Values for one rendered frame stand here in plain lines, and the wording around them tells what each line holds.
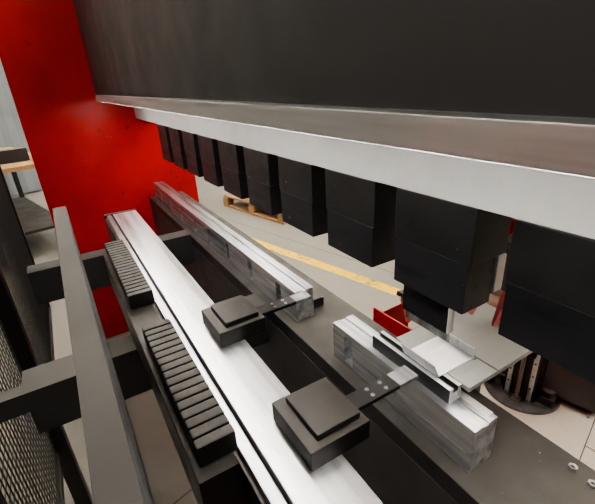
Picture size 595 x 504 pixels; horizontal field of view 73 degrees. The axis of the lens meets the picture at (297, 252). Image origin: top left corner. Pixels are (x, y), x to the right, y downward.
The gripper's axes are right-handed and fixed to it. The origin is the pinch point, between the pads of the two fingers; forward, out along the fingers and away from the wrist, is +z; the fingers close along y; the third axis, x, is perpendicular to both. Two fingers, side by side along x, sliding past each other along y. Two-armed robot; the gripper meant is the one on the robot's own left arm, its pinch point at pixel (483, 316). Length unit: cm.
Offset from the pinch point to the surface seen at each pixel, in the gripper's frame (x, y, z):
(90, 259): -49, -131, 45
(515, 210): -34.9, 15.6, -16.5
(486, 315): 6.4, -2.7, 0.1
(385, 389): -23.6, 1.9, 16.7
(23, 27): -94, -214, -36
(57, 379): -67, -31, 37
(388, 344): -15.0, -7.6, 12.3
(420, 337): -9.0, -5.5, 8.9
